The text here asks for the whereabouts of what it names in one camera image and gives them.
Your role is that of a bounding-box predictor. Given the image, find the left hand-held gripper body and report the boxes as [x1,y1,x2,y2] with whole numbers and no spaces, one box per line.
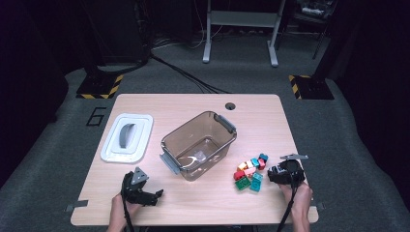
[121,166,150,205]

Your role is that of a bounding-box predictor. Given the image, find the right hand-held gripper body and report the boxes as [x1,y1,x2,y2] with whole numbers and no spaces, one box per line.
[279,154,308,187]

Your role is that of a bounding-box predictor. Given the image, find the pile of coloured toy bricks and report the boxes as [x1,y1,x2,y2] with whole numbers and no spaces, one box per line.
[233,153,269,193]

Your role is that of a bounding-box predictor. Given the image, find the white lid with grey handle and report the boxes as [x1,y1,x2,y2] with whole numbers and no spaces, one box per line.
[100,112,155,163]

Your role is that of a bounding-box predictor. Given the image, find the brown translucent storage box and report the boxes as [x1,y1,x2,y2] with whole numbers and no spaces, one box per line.
[159,110,238,182]

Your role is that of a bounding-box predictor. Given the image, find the person's left hand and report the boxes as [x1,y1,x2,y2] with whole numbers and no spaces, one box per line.
[110,193,141,226]

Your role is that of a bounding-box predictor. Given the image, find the person's right hand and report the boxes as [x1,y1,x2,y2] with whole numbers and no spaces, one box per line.
[278,183,313,215]

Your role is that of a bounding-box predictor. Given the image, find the dark curtain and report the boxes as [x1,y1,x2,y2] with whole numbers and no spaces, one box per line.
[0,0,85,197]
[335,0,410,207]

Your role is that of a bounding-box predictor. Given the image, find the dark equipment cabinet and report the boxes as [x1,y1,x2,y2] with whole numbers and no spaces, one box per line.
[80,0,151,66]

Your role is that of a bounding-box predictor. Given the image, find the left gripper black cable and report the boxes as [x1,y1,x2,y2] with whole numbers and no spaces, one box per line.
[121,189,135,232]

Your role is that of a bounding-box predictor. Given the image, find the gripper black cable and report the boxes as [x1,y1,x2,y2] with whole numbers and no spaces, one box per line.
[121,189,135,232]
[276,180,300,232]

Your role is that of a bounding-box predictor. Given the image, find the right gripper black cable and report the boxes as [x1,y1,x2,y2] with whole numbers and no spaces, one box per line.
[276,180,300,232]

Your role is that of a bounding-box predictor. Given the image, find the striped black base plate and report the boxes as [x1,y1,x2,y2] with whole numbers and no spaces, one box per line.
[288,74,336,101]
[75,73,125,101]

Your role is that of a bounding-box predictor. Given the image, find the black floor cable bundle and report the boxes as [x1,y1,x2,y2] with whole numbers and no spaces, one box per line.
[149,53,232,95]

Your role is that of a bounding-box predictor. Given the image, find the white floor cables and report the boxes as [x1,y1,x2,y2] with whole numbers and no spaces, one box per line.
[153,28,226,51]

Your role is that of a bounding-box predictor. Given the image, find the grey metal stand frame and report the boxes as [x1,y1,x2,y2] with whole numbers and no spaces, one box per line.
[202,0,287,68]

